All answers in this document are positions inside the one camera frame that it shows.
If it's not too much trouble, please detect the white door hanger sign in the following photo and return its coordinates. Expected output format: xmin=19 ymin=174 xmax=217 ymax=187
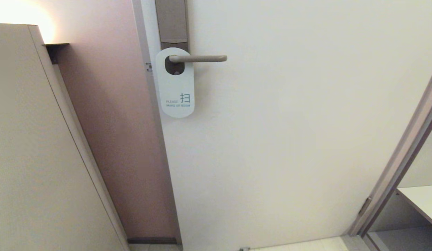
xmin=155 ymin=47 xmax=195 ymax=119

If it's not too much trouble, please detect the white room door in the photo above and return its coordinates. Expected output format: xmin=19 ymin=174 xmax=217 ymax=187
xmin=141 ymin=0 xmax=432 ymax=251

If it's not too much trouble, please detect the grey-brown door lock plate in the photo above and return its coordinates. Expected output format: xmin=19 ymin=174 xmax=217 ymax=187
xmin=155 ymin=0 xmax=190 ymax=76

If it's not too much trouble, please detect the beige cabinet panel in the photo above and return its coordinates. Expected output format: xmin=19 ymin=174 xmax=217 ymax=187
xmin=0 ymin=23 xmax=129 ymax=251

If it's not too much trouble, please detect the beige lever door handle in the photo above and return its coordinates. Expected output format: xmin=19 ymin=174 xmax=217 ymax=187
xmin=169 ymin=55 xmax=228 ymax=63

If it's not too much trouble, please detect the dark wall baseboard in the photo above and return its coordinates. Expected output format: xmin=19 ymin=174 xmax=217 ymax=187
xmin=127 ymin=237 xmax=177 ymax=244

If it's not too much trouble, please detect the dark wall lamp shelf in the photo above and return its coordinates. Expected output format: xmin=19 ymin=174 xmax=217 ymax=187
xmin=44 ymin=43 xmax=69 ymax=65

